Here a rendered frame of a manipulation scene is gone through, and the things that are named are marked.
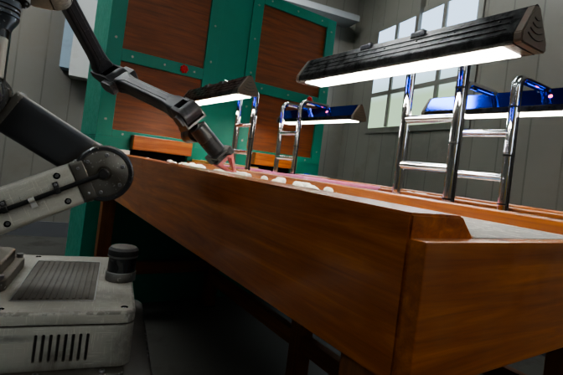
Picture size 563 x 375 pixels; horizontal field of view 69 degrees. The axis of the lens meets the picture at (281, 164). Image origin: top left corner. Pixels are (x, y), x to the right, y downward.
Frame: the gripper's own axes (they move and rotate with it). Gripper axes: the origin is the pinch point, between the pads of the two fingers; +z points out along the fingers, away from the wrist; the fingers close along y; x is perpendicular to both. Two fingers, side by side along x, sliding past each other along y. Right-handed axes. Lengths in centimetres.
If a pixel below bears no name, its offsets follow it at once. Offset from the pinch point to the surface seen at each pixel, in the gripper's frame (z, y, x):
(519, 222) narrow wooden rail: 13, -84, -10
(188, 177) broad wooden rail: -18.4, -28.9, 18.6
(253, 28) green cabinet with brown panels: -21, 87, -91
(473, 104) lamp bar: 24, -45, -63
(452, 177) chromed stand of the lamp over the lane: 13, -66, -19
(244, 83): -17.9, 9.0, -26.8
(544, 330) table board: 12, -96, 9
